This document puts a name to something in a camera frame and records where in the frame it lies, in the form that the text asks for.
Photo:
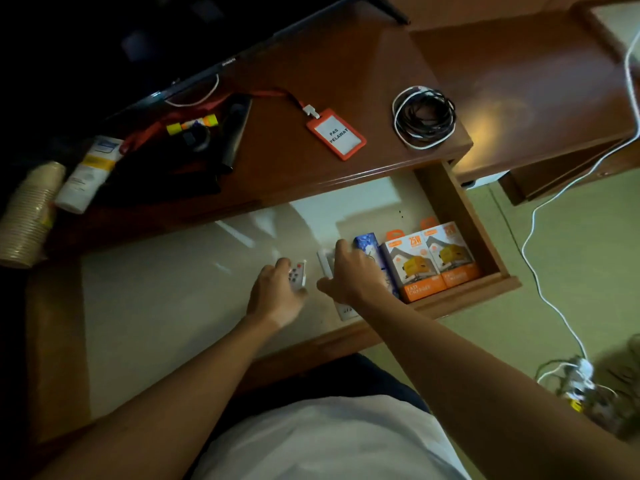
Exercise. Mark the person's left hand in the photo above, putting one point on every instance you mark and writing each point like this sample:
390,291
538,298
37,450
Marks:
275,299

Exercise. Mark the person's right hand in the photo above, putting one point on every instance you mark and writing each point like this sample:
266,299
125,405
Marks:
355,277

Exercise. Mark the white box with green stripe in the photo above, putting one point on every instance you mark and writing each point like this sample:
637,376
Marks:
326,262

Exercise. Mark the white remote control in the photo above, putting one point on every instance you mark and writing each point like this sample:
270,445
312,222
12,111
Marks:
298,274

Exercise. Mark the orange and white charger box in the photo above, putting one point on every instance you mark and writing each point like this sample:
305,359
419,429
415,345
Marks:
412,267
452,254

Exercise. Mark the wooden drawer with white bottom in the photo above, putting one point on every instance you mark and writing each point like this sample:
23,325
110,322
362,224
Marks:
175,294

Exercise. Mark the black remote control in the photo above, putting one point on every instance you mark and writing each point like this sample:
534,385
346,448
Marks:
235,134

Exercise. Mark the black handheld device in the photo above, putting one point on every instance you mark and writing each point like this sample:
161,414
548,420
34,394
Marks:
195,142

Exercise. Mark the yellow glue stick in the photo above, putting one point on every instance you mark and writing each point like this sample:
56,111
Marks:
192,124

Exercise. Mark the white and yellow cream tube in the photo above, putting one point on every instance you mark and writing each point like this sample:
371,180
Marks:
90,174

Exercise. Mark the stack of paper cups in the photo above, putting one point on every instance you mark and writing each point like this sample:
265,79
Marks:
27,219

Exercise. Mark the person's right forearm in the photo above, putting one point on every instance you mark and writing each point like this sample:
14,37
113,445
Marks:
500,394

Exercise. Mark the person's left forearm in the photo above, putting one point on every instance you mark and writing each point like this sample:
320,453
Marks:
160,394

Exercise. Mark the person's dark trousers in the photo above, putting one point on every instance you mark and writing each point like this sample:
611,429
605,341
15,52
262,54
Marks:
350,377

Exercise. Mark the person's white shirt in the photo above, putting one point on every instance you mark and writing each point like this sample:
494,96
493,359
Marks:
325,439

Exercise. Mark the low wooden side desk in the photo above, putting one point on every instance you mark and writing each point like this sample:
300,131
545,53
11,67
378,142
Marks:
525,69

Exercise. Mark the black flat television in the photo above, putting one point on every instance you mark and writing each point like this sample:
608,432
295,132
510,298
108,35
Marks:
125,34

